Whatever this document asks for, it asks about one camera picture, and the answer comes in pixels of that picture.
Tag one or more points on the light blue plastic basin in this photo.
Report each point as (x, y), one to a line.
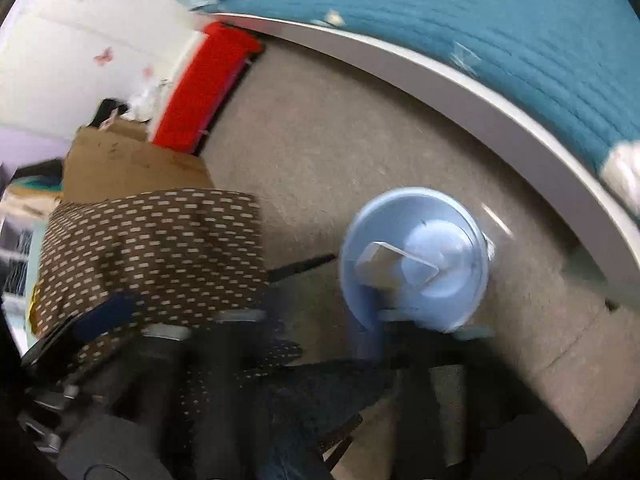
(417, 255)

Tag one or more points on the white plastic bag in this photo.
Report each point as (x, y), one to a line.
(145, 104)

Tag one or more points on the brown cardboard box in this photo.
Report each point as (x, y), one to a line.
(102, 165)

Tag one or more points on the white crumpled tissue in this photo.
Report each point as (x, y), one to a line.
(621, 173)

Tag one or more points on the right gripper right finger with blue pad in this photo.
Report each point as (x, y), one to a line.
(366, 348)

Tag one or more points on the white wardrobe with butterflies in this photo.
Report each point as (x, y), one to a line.
(61, 58)

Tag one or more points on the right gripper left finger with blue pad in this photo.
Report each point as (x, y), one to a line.
(77, 330)

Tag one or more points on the teal quilted mattress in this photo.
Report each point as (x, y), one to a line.
(573, 65)

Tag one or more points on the blue jeans leg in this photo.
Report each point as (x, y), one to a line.
(290, 410)

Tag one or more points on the red storage box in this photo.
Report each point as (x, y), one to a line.
(202, 87)

